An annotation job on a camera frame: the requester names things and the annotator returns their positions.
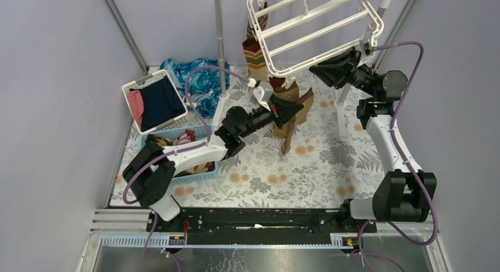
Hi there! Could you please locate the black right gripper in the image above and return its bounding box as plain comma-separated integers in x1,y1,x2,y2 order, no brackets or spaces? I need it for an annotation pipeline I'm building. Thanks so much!
308,47,379,98

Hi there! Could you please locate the tan brown cuff sock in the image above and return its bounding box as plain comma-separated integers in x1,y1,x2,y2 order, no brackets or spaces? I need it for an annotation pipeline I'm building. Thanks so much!
281,88,314,156
269,81,300,139

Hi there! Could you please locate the red cuff multicolour sock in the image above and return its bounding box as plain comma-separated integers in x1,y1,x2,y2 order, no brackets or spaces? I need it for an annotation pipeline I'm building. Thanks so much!
242,38,268,81
268,77,286,91

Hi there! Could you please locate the silver white drying rack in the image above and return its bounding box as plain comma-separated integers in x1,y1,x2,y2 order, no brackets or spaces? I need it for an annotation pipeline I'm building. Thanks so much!
214,0,391,141

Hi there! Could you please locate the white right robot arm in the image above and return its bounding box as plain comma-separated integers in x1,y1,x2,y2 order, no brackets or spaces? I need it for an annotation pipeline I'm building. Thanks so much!
309,48,437,232

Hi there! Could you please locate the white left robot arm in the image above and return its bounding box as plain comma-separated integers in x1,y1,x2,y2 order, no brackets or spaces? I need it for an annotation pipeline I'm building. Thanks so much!
122,94,304,231

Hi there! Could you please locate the white clip drying hanger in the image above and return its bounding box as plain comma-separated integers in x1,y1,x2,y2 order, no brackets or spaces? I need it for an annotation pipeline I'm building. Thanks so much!
246,0,391,77

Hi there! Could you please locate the pile of assorted socks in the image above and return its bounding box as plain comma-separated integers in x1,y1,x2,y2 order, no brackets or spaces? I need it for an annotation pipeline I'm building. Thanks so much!
146,129,215,177

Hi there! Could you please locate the floral patterned table mat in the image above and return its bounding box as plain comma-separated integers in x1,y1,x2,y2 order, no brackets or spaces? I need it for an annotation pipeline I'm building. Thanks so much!
167,71,384,208

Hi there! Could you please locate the blue patterned cloth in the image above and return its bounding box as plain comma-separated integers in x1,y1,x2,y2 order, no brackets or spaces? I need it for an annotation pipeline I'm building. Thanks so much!
160,58,222,119

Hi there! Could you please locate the light blue sock basket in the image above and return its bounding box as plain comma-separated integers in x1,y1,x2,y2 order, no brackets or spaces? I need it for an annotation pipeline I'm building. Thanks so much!
138,124,219,185

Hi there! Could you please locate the dark navy folded garment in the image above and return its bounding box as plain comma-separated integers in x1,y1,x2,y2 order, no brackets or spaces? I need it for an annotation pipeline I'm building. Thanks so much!
131,77,186,132

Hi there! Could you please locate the white plastic basket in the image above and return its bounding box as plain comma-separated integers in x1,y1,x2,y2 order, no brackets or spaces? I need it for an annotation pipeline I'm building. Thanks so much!
121,69,188,135

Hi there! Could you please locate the pink folded garment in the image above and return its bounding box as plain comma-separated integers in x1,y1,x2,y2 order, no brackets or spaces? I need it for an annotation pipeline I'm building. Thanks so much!
126,90,144,126

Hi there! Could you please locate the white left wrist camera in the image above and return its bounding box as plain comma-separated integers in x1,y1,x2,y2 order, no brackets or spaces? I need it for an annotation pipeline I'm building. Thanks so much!
247,78,274,111

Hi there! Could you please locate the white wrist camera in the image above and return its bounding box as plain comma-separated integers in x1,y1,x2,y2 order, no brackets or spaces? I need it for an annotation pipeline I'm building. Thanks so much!
247,78,274,111
358,25,377,66

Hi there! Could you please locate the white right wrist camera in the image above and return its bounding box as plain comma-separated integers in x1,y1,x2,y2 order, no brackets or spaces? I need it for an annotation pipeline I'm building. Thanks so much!
358,25,377,66

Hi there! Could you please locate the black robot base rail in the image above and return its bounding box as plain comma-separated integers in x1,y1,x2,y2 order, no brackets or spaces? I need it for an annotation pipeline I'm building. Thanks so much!
146,207,365,247

